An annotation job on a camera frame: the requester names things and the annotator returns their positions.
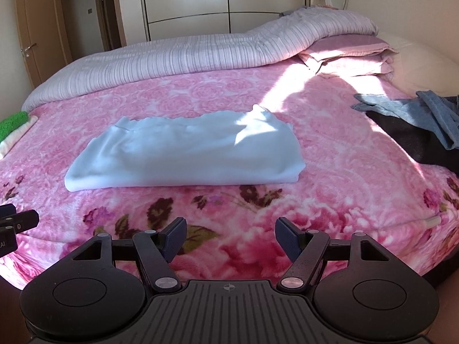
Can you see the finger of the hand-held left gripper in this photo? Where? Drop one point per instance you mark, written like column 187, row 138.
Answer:
column 25, row 220
column 8, row 210

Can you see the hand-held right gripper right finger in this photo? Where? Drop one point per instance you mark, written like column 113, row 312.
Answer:
column 287, row 240

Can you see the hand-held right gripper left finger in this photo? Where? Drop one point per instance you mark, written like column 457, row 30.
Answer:
column 174, row 240

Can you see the light blue garment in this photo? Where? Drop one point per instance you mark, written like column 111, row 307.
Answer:
column 186, row 154

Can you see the pink floral blanket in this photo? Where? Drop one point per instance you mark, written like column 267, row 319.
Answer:
column 322, row 193

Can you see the white folded cloth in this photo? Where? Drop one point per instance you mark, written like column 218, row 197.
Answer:
column 16, row 139

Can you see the green towel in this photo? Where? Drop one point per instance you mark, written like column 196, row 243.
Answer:
column 12, row 123

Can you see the black garment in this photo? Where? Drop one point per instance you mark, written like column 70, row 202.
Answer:
column 423, row 139

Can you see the striped lilac quilt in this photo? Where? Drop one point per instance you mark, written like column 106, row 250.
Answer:
column 179, row 57

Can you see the wooden door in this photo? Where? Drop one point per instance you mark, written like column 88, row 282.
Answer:
column 39, row 25

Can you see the blue denim jeans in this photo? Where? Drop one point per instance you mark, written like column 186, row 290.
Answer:
column 443, row 118

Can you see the cream padded headboard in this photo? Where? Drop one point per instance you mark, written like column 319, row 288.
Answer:
column 423, row 64

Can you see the cream wardrobe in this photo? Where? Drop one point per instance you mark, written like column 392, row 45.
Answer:
column 222, row 0

